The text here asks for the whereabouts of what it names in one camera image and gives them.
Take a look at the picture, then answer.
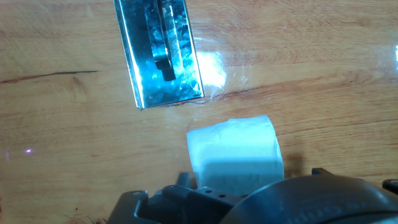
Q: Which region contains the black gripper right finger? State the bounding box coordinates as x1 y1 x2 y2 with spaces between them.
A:
312 167 398 196

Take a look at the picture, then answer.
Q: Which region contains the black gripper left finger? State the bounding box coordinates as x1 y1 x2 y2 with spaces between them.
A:
107 172 246 224

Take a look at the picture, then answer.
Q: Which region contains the white toilet paper roll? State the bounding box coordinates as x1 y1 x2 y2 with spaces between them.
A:
186 114 285 197

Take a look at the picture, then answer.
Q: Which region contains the shiny metal toilet paper holder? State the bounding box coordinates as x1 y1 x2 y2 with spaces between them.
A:
113 0 205 110

